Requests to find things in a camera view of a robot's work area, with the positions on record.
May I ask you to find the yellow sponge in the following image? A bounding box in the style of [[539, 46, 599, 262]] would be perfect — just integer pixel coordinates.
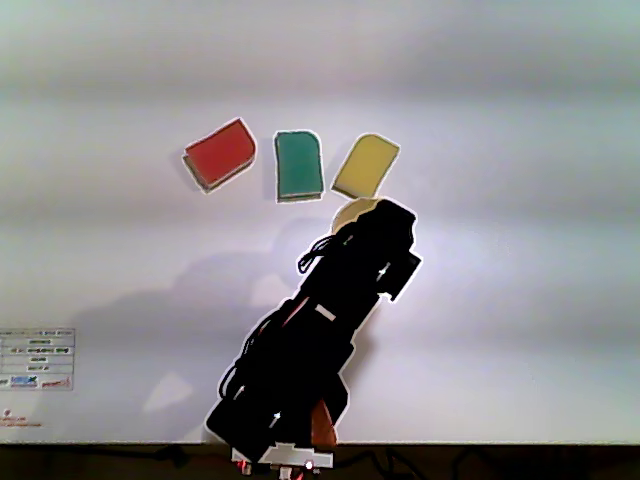
[[329, 132, 402, 200]]

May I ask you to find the white paper cup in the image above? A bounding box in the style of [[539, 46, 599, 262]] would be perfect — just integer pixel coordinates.
[[330, 197, 386, 234]]

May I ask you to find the printed paper label sheet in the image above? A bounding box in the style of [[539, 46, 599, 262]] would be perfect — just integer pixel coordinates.
[[0, 327, 77, 392]]

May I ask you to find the red sponge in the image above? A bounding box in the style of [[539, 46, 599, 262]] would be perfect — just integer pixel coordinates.
[[181, 117, 260, 195]]

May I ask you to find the green sponge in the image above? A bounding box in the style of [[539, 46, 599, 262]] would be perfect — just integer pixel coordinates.
[[272, 129, 325, 205]]

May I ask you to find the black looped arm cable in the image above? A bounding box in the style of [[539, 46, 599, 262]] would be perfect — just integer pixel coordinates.
[[298, 233, 347, 275]]

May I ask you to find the orange base plate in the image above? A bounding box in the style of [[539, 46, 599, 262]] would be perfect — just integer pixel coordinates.
[[309, 399, 339, 447]]

